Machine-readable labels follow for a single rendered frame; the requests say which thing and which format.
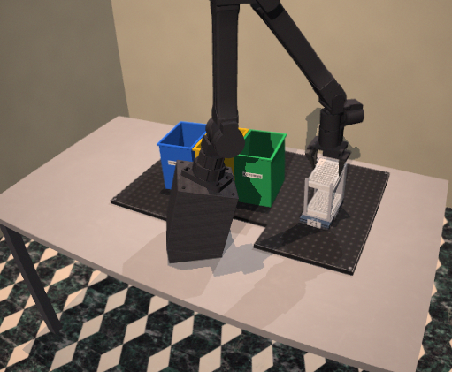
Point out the green open-top bin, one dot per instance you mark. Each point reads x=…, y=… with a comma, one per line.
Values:
x=258, y=177

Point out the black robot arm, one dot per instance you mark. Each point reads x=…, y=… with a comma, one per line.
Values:
x=222, y=139

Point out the blue bin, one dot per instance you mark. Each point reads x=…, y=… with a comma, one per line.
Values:
x=183, y=135

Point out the yellow bin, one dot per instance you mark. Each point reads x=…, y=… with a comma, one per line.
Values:
x=229, y=162

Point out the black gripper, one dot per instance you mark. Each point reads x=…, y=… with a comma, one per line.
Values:
x=329, y=144

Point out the white well plate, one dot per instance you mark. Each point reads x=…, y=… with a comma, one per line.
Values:
x=318, y=204
x=325, y=173

